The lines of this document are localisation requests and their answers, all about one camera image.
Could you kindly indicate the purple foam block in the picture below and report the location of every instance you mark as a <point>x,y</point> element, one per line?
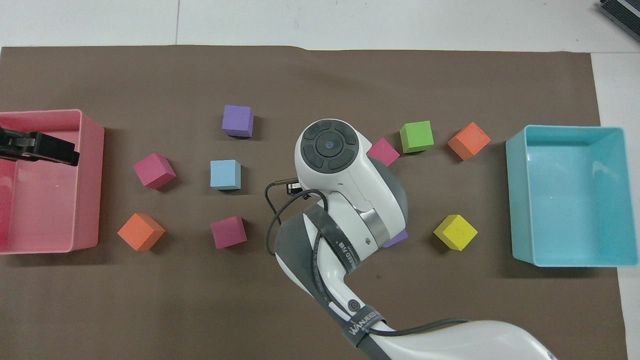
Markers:
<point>237,120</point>
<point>398,239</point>

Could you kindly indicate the pink plastic bin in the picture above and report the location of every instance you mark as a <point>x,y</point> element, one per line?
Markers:
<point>50,210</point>

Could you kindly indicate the green foam block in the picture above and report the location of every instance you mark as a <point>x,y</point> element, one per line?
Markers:
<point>416,136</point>

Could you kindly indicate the black stand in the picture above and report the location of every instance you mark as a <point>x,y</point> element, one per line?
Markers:
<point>622,11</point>

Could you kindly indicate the orange foam block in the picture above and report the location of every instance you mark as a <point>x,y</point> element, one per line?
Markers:
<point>141,231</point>
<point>468,140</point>

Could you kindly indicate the magenta foam block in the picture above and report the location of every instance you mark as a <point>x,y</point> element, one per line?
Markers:
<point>154,170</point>
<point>385,151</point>
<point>228,232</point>

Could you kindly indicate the yellow foam block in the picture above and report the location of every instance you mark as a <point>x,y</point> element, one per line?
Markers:
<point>455,232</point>

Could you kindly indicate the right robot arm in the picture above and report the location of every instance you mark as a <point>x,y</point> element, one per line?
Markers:
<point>350,200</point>

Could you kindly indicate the light blue plastic bin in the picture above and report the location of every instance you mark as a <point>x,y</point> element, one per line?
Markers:
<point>575,200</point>

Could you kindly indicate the light blue foam block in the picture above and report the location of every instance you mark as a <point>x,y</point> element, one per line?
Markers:
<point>225,174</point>

